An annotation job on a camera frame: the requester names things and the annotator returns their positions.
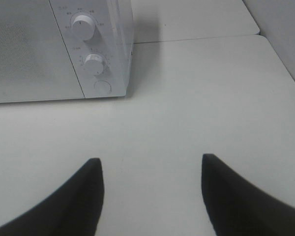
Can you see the white upper power knob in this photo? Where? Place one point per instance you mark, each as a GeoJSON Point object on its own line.
{"type": "Point", "coordinates": [83, 27]}

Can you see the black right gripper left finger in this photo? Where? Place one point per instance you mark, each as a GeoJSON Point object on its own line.
{"type": "Point", "coordinates": [74, 209]}

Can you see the white microwave door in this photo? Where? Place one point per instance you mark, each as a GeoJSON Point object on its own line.
{"type": "Point", "coordinates": [34, 62]}

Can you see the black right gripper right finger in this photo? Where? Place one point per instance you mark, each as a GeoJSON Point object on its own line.
{"type": "Point", "coordinates": [238, 208]}

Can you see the white microwave oven body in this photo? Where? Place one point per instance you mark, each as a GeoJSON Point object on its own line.
{"type": "Point", "coordinates": [113, 40]}

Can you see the white timer knob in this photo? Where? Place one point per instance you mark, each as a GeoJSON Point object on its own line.
{"type": "Point", "coordinates": [94, 64]}

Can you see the round door release button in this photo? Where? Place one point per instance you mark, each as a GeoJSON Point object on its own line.
{"type": "Point", "coordinates": [102, 87]}

